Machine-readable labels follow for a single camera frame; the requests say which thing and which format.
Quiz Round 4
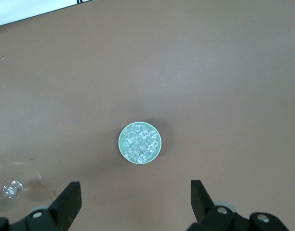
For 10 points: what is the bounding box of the brown table mat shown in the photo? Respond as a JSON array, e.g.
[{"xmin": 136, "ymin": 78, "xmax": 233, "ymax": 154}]
[{"xmin": 0, "ymin": 0, "xmax": 295, "ymax": 231}]

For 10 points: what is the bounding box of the pile of clear ice cubes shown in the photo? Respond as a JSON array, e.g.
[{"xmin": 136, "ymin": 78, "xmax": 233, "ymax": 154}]
[{"xmin": 123, "ymin": 124, "xmax": 160, "ymax": 162}]

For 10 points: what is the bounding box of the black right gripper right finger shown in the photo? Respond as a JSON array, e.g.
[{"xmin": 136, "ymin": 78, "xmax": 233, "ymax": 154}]
[{"xmin": 186, "ymin": 180, "xmax": 293, "ymax": 231}]

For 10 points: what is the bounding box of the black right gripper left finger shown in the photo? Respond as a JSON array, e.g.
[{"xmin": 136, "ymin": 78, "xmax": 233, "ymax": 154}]
[{"xmin": 0, "ymin": 181, "xmax": 82, "ymax": 231}]

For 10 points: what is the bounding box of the clear wine glass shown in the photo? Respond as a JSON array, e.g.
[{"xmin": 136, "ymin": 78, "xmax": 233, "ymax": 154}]
[{"xmin": 0, "ymin": 162, "xmax": 42, "ymax": 215}]

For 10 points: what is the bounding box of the green round bowl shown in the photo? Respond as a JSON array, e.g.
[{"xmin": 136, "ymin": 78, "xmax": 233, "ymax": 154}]
[{"xmin": 118, "ymin": 122, "xmax": 162, "ymax": 165}]

